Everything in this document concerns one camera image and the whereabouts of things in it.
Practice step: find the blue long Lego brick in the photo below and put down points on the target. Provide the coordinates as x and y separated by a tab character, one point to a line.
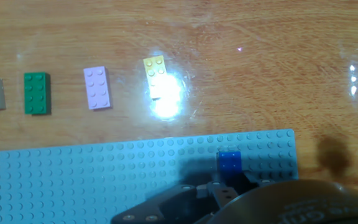
229	163

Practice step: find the grey Lego baseplate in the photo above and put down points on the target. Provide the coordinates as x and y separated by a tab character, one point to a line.
73	174

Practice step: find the dark green Lego brick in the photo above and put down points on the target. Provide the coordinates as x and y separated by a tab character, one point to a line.
37	92

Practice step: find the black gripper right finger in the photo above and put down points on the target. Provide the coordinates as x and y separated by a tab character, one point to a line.
252	182

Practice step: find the light pink Lego brick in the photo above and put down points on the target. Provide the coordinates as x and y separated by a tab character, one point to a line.
97	87

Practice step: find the yellow Lego brick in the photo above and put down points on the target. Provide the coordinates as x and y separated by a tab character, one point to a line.
154	70

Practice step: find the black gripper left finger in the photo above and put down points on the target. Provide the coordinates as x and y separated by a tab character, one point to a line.
179	205

